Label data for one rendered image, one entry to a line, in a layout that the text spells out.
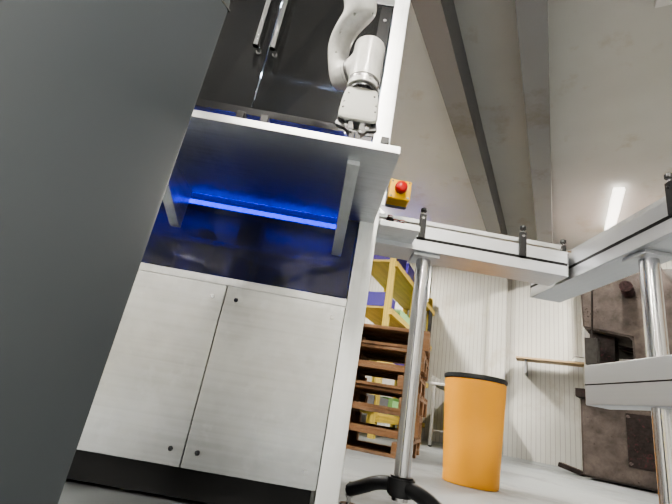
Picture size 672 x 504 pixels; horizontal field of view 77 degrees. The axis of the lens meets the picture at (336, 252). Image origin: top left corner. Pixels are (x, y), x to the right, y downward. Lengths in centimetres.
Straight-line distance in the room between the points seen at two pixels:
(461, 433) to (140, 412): 195
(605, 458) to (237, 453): 525
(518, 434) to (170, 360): 727
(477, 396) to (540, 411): 541
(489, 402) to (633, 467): 345
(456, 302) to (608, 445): 372
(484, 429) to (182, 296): 199
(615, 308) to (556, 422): 257
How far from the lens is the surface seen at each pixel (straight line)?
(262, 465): 123
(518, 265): 157
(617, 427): 610
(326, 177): 113
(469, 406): 276
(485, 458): 279
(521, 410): 815
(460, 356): 837
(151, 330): 131
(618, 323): 627
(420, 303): 145
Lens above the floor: 30
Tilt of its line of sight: 20 degrees up
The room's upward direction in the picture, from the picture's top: 10 degrees clockwise
